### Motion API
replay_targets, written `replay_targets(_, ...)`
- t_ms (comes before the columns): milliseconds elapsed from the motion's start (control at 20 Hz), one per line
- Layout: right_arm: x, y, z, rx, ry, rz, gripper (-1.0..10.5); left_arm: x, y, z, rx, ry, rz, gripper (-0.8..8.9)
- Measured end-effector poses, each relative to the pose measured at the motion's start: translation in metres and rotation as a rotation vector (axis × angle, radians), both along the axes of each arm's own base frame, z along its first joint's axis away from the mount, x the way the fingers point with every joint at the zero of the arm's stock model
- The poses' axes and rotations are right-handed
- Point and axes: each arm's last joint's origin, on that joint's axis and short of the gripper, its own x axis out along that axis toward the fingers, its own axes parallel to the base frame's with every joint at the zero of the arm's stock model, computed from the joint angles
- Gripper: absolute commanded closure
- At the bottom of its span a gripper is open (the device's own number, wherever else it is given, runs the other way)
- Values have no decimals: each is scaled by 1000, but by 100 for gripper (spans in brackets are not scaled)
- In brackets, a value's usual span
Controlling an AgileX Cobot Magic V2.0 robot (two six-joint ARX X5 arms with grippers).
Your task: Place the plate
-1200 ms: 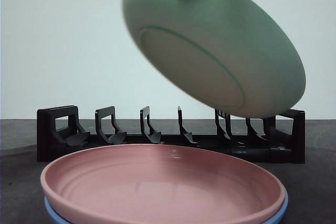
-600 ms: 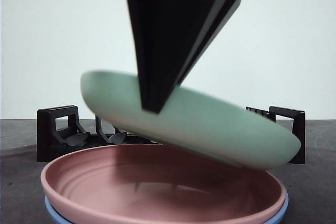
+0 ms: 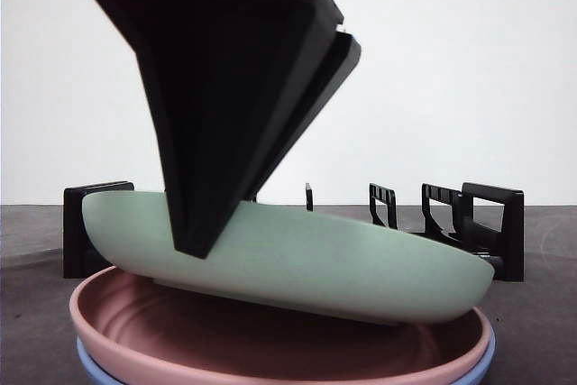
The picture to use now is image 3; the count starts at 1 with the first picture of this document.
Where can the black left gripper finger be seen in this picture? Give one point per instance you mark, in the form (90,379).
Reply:
(212,110)
(333,74)

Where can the green plate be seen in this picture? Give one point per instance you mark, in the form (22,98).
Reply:
(315,268)

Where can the pink plate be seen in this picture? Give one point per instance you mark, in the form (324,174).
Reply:
(180,335)

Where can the blue plate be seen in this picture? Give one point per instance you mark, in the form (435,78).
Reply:
(88,364)

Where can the black plate rack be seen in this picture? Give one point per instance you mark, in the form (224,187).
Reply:
(511,231)

